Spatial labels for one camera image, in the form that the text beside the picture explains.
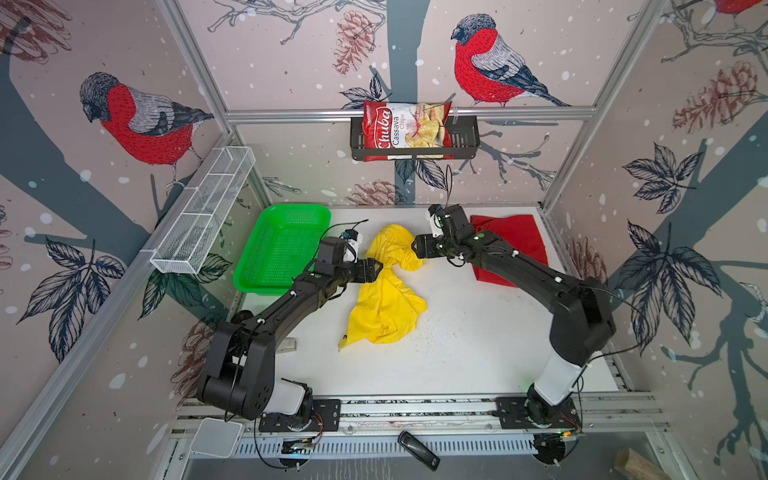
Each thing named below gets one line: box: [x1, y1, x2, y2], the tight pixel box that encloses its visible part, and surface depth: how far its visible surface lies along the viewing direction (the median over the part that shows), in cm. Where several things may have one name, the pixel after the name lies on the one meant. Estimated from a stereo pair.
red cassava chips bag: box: [362, 101, 454, 162], surface depth 90 cm
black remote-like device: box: [397, 430, 441, 471], surface depth 67 cm
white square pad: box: [190, 418, 242, 458], surface depth 71 cm
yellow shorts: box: [338, 224, 428, 349], surface depth 90 cm
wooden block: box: [614, 447, 671, 480], surface depth 65 cm
